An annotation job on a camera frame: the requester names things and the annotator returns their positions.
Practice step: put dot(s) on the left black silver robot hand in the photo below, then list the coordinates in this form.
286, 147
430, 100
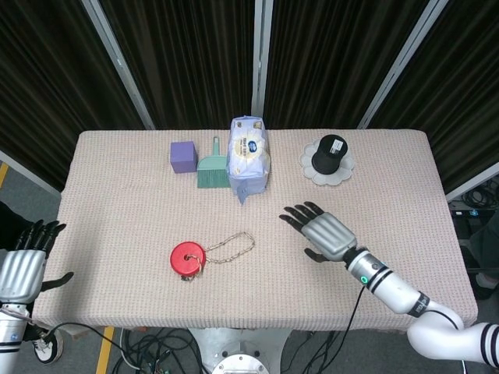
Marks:
21, 269

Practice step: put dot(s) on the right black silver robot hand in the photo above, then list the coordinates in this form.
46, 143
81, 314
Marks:
327, 235

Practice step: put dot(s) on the red disc with hole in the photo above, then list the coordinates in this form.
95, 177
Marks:
179, 262

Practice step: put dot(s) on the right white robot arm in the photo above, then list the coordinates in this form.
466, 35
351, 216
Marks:
393, 288

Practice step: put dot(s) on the silver robot base column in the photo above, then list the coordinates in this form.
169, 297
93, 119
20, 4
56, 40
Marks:
238, 350

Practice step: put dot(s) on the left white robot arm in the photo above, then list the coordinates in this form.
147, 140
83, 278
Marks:
9, 327

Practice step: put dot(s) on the white flower shaped plate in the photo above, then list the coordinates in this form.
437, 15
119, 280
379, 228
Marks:
329, 179

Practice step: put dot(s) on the black mesh pen holder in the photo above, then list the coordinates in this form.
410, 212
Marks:
327, 156

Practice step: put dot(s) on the black white sneaker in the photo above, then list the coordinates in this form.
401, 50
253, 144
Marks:
48, 346

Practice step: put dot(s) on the beige waffle tablecloth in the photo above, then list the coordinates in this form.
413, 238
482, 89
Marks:
117, 218

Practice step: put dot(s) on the blue tissue pack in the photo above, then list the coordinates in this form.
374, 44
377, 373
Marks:
247, 156

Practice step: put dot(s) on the green hand brush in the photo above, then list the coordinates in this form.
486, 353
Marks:
212, 176

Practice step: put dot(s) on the black power strip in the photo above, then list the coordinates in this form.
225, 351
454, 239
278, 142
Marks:
473, 213

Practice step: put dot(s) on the dark trouser leg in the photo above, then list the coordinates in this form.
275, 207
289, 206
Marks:
485, 249

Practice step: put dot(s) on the purple cube block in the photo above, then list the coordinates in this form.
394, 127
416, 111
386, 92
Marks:
182, 157

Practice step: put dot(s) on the black ribbed partition panel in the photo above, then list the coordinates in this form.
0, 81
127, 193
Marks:
187, 58
331, 58
47, 78
460, 97

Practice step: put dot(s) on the grey metal partition post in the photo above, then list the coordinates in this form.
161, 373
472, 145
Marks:
401, 66
475, 185
31, 171
117, 62
262, 62

